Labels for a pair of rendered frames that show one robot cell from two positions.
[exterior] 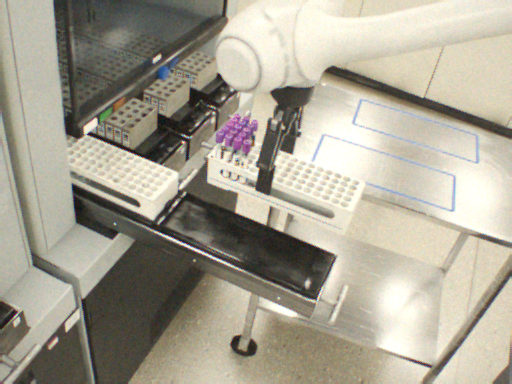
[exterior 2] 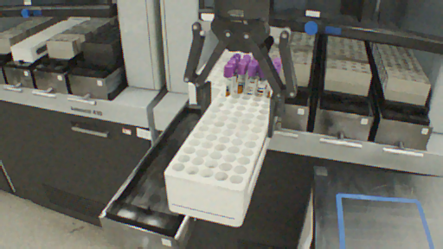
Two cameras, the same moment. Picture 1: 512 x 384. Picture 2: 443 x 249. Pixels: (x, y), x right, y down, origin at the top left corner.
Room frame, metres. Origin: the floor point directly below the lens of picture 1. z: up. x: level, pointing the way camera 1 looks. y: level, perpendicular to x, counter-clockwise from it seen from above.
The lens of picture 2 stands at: (0.78, -0.48, 1.20)
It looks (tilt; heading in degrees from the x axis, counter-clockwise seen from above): 33 degrees down; 89
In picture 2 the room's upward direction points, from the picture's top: straight up
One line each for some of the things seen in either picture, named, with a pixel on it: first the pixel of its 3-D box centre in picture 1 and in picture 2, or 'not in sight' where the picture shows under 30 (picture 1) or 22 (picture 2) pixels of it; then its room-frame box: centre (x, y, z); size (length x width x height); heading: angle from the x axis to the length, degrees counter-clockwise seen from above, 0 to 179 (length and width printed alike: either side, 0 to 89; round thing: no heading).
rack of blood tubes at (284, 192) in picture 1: (284, 181); (234, 137); (0.80, -0.05, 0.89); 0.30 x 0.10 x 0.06; 73
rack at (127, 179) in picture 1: (105, 172); (227, 72); (0.80, 0.31, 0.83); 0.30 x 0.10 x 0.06; 73
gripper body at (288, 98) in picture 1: (289, 100); (240, 18); (0.81, -0.03, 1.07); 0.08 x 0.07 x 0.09; 163
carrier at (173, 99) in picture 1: (174, 98); (347, 80); (1.10, 0.24, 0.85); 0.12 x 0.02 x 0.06; 162
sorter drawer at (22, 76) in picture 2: not in sight; (74, 41); (0.20, 0.76, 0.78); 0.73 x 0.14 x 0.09; 73
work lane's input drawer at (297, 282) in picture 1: (179, 223); (205, 127); (0.75, 0.14, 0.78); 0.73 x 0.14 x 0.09; 73
